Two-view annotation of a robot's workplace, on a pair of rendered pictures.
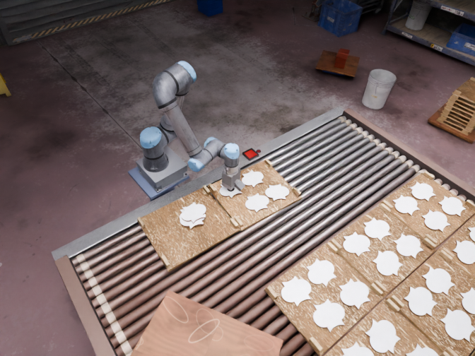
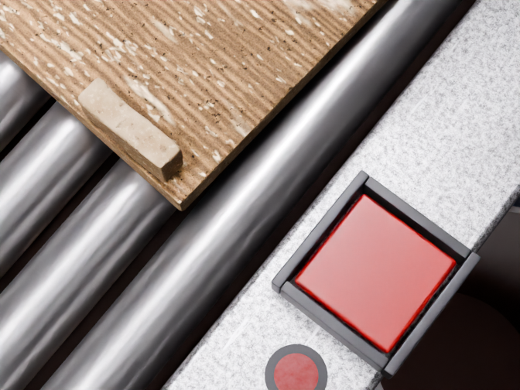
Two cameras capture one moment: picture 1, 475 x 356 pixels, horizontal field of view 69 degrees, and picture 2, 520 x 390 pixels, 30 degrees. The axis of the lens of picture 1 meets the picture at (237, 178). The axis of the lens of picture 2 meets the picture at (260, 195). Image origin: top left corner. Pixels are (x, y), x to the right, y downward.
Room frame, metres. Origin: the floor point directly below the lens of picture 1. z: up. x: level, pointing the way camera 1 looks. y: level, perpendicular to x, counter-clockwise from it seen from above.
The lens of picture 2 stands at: (1.67, -0.15, 1.41)
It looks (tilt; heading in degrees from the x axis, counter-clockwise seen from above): 73 degrees down; 170
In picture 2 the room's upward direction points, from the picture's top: 3 degrees counter-clockwise
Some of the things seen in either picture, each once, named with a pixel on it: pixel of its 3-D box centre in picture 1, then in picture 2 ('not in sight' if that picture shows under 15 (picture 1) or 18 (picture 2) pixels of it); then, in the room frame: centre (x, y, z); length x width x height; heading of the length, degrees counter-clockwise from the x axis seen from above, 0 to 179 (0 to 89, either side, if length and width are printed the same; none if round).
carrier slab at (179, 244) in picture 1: (188, 224); not in sight; (1.02, 0.24, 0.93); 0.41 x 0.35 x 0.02; 127
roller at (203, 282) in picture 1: (286, 227); not in sight; (1.06, -0.27, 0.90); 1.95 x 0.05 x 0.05; 129
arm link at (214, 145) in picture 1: (213, 148); not in sight; (1.31, 0.13, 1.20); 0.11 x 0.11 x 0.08; 55
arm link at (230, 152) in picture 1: (231, 155); not in sight; (1.27, 0.04, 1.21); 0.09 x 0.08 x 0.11; 55
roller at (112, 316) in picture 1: (274, 215); not in sight; (1.13, -0.21, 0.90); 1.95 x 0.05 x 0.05; 129
